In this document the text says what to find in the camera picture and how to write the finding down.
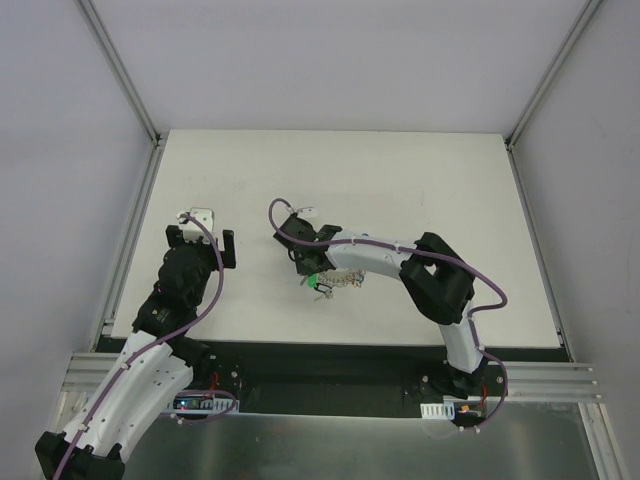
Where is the black key tag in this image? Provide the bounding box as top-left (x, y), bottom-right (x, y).
top-left (313, 283), bottom-right (333, 301)

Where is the metal key organiser ring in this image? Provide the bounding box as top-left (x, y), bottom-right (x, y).
top-left (317, 269), bottom-right (366, 290)

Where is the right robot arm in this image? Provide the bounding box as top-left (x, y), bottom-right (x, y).
top-left (273, 214), bottom-right (486, 399)

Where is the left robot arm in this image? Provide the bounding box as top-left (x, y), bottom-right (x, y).
top-left (35, 215), bottom-right (238, 479)

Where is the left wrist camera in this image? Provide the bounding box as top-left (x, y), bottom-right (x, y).
top-left (176, 207), bottom-right (215, 244)

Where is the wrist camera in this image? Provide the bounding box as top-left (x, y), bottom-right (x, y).
top-left (295, 206), bottom-right (318, 220)
top-left (176, 207), bottom-right (215, 244)

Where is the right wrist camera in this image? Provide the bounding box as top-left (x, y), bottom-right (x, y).
top-left (295, 206), bottom-right (318, 220)

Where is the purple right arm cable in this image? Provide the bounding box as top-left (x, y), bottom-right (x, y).
top-left (268, 197), bottom-right (510, 441)

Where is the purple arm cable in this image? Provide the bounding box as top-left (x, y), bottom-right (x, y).
top-left (52, 212), bottom-right (226, 480)
top-left (268, 197), bottom-right (510, 441)

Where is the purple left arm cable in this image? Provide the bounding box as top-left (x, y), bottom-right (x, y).
top-left (52, 212), bottom-right (226, 480)

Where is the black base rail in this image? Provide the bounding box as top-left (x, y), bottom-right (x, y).
top-left (186, 341), bottom-right (507, 418)

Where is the left white cable duct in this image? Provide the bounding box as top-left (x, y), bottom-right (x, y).
top-left (163, 395), bottom-right (240, 416)

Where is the white cable duct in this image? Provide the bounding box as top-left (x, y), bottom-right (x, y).
top-left (163, 395), bottom-right (240, 416)
top-left (420, 402), bottom-right (455, 421)

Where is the right white cable duct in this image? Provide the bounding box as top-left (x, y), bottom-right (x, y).
top-left (420, 402), bottom-right (455, 421)

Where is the aluminium frame left post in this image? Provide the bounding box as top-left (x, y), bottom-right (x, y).
top-left (75, 0), bottom-right (162, 146)

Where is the aluminium frame post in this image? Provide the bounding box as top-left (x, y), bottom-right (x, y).
top-left (75, 0), bottom-right (162, 146)
top-left (505, 0), bottom-right (606, 152)

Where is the aluminium frame right post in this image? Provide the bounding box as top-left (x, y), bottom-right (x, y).
top-left (505, 0), bottom-right (606, 152)

